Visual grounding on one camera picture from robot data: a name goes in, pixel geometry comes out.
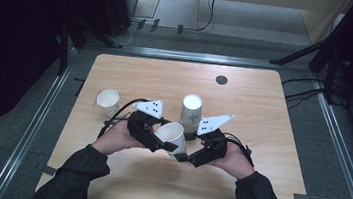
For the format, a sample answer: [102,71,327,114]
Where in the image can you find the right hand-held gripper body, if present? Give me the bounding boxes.
[190,110,235,172]

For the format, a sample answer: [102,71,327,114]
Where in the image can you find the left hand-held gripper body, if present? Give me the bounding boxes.
[124,96,167,154]

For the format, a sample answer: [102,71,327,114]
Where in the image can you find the person's left hand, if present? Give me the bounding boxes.
[91,116,149,160]

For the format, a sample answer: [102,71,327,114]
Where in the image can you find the person's right hand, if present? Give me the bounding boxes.
[207,140,259,183]

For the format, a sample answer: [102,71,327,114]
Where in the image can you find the black round table grommet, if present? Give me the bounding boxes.
[215,74,229,86]

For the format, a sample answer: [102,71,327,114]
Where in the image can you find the black tape strip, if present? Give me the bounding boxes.
[71,77,86,98]

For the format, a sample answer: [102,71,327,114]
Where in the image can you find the black metal stand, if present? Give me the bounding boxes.
[54,15,126,83]

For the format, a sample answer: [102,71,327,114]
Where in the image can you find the black cabinet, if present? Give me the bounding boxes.
[91,0,140,39]

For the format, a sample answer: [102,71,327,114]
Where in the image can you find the black tripod stand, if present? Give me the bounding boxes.
[264,0,353,107]

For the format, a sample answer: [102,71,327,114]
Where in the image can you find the light wooden desk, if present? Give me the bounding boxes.
[191,0,353,50]

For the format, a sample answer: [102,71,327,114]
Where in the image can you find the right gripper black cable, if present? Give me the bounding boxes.
[221,132,259,168]

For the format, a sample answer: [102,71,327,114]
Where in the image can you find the white floor cable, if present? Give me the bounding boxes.
[107,18,141,49]

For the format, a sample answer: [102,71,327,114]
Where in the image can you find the black floor cables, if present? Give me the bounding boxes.
[278,74,328,114]

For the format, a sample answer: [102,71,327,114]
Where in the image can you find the hanging black cable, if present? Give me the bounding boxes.
[193,0,218,34]

